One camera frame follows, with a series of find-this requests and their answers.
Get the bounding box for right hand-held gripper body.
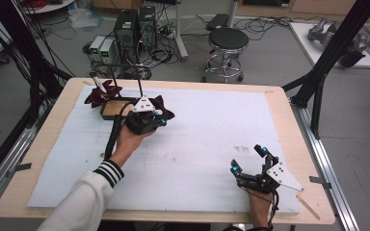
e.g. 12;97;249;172
236;154;304;194

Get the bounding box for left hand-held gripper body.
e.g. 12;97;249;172
124;95;160;136

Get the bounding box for dark red bow tie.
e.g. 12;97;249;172
148;94;176;121

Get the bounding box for black tray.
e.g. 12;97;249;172
99;95;148;121

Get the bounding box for red striped bow tie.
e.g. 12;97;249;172
84;75;123;109

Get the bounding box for person's left hand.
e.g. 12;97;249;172
115;123;157;159

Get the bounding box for person's right hand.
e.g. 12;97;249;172
248;188;276;228

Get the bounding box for white foam mat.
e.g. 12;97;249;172
27;85;302;216

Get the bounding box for thin wooden stick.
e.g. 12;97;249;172
295;193;321;221

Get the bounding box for grey power supply unit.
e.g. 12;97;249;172
89;35;106;62
99;38;117;64

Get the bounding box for black computer tower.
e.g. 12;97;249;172
138;5;158;51
114;9;139;49

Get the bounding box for black round stool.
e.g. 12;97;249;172
200;27;250;84

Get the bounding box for black power adapter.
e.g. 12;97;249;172
206;13;229;32

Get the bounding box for white floor board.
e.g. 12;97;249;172
288;21;370;69

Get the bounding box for clear plastic bag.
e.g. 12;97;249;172
68;8;104;30

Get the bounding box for black metal stand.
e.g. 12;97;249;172
282;0;370;140
0;0;73;129

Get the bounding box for round white table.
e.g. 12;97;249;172
20;0;75;14

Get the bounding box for wooden cabinet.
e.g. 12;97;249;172
235;0;370;24

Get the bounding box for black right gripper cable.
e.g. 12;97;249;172
268;191;280;229

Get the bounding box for thin black wire frame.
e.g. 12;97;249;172
108;64;144;99

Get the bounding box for coiled black cables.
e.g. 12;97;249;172
88;63;152;81

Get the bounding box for grey metal bracket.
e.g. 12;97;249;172
6;162;33;178
308;175;332;190

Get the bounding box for aluminium rail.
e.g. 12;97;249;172
290;99;360;231
0;105;59;213

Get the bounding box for tangle of floor cables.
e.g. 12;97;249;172
230;14;306;37

